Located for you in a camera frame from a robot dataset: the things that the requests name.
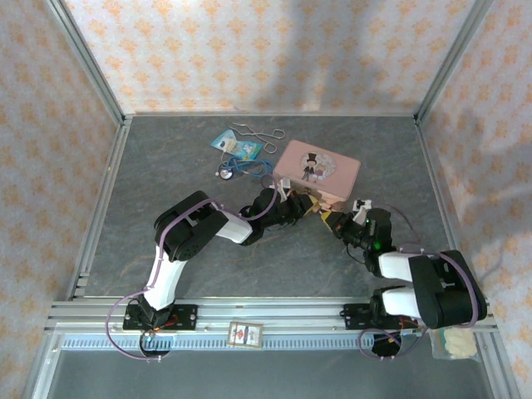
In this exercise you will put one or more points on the clear bag with white contents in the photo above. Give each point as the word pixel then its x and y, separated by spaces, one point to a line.
pixel 457 343

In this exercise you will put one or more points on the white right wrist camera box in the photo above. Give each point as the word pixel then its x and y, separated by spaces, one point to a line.
pixel 361 208

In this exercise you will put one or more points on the red and white card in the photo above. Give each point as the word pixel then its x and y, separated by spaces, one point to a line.
pixel 245 334

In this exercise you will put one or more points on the aluminium rear rail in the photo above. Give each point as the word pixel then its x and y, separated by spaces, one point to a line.
pixel 270 114

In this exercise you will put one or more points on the blue stethoscope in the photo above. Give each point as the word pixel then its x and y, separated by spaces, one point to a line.
pixel 226 173

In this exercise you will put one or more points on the aluminium mounting rail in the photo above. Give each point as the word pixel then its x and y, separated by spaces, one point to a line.
pixel 291 311

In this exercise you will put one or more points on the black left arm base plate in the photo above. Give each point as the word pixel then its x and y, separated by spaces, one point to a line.
pixel 185 316

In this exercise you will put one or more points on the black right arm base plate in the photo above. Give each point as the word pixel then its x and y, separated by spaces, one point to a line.
pixel 353 316

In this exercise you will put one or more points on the blue printed pouch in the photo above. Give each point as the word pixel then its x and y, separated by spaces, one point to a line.
pixel 239 147

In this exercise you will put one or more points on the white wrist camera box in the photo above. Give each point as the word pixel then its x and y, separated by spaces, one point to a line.
pixel 284 188
pixel 361 208

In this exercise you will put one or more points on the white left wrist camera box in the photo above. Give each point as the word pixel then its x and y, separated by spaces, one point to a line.
pixel 284 188

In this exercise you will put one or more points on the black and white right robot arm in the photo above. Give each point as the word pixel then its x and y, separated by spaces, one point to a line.
pixel 440 291

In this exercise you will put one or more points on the aluminium frame post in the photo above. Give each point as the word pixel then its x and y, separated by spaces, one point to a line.
pixel 453 58
pixel 87 58

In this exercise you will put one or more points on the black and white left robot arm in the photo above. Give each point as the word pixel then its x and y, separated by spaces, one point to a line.
pixel 187 237

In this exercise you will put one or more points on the pink tin box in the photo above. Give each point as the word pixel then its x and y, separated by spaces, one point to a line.
pixel 332 166

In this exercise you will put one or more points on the aluminium side rail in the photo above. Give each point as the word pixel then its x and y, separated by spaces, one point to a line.
pixel 432 166
pixel 109 187

